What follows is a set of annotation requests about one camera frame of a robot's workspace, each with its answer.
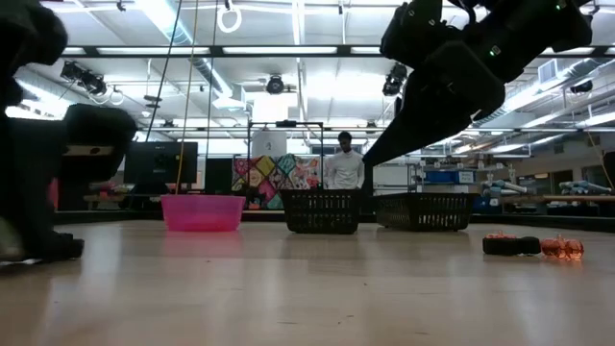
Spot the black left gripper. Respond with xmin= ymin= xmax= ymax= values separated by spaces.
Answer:
xmin=0 ymin=117 xmax=86 ymax=263

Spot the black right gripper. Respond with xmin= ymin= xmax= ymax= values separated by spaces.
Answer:
xmin=362 ymin=0 xmax=506 ymax=167

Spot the red cloth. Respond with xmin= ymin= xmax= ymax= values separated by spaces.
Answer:
xmin=47 ymin=178 xmax=61 ymax=209

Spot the blue storage bin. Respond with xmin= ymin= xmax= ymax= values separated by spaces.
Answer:
xmin=424 ymin=170 xmax=476 ymax=185

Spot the wide black plastic basket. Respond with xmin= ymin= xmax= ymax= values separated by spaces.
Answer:
xmin=373 ymin=191 xmax=480 ymax=233

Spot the person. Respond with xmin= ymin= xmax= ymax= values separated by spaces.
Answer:
xmin=325 ymin=131 xmax=366 ymax=190

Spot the narrow black plastic basket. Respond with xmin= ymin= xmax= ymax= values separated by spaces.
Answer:
xmin=280 ymin=188 xmax=363 ymax=235

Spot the black computer monitor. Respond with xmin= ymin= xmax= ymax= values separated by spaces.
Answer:
xmin=123 ymin=140 xmax=199 ymax=196

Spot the colourful patterned panel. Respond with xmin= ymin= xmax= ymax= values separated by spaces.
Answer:
xmin=233 ymin=153 xmax=333 ymax=211

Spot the pink plastic basin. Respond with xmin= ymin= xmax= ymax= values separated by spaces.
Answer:
xmin=160 ymin=193 xmax=247 ymax=234

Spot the black ceiling camera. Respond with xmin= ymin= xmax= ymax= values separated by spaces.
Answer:
xmin=60 ymin=61 xmax=109 ymax=96
xmin=381 ymin=61 xmax=409 ymax=98

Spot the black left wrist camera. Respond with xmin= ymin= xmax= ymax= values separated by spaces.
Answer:
xmin=61 ymin=103 xmax=139 ymax=183

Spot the black metal frame stand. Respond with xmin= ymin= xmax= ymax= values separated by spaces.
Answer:
xmin=247 ymin=119 xmax=325 ymax=193

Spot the black hanging cable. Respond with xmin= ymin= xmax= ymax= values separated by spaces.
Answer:
xmin=145 ymin=0 xmax=184 ymax=143

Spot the thin dark hanging cable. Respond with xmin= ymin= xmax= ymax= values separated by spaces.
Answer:
xmin=206 ymin=0 xmax=220 ymax=160

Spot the black overhead frame bar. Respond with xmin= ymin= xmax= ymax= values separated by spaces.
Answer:
xmin=61 ymin=44 xmax=615 ymax=59

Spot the white hanging ring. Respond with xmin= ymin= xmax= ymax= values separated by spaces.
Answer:
xmin=215 ymin=3 xmax=243 ymax=35

